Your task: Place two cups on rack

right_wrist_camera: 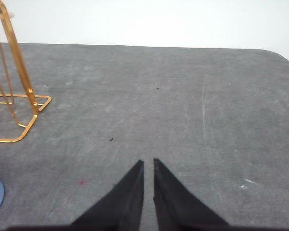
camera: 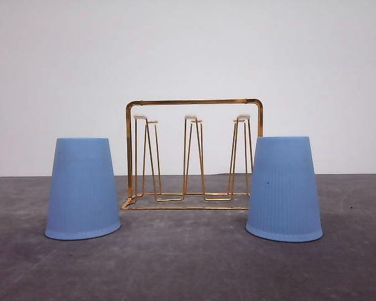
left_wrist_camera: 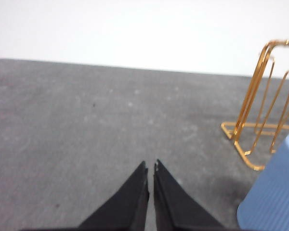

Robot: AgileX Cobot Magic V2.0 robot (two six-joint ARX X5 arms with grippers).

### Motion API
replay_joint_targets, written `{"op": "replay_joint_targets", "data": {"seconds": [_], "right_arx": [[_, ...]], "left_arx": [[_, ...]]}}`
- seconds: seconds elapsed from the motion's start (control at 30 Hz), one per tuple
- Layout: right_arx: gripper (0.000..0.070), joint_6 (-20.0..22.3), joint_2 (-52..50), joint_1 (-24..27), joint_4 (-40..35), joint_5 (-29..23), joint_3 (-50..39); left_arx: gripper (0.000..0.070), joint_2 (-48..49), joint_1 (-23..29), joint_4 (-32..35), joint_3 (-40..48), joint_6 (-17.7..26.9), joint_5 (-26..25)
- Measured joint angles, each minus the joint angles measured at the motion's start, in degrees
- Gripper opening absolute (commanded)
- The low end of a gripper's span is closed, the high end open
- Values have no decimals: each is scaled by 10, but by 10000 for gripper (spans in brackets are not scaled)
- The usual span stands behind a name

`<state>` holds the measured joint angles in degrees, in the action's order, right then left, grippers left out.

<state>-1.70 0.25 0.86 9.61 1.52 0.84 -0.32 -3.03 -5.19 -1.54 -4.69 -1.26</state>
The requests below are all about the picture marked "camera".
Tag blue ribbed cup with speck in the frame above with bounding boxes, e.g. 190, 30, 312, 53
246, 136, 323, 242

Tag gold wire cup rack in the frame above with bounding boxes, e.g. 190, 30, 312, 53
122, 98, 264, 210

